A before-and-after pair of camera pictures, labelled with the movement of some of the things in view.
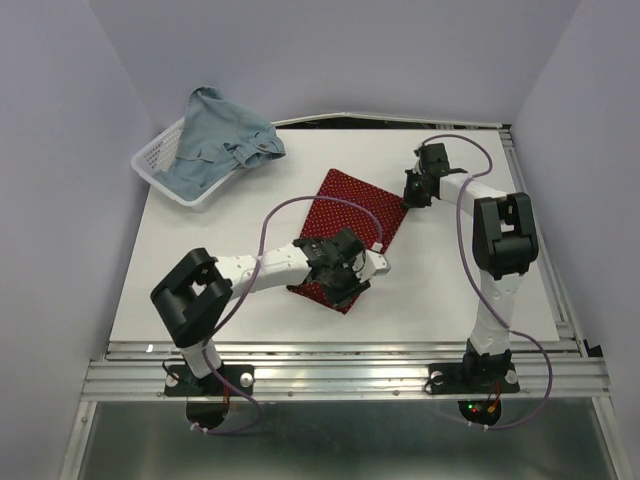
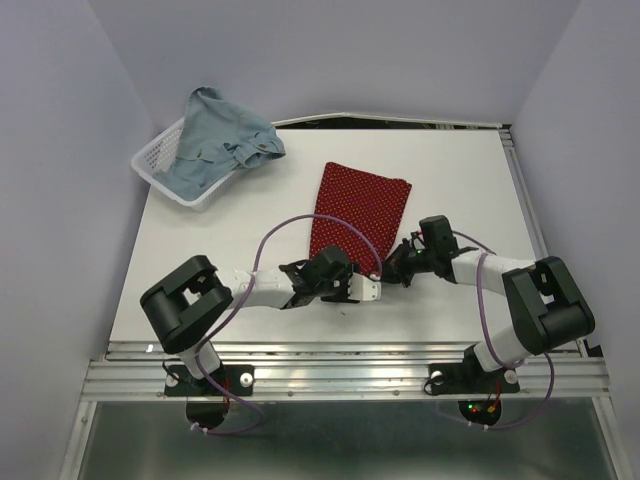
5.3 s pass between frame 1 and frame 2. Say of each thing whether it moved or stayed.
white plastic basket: stayed
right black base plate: stayed
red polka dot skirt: moved
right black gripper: moved
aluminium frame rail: stayed
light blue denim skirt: stayed
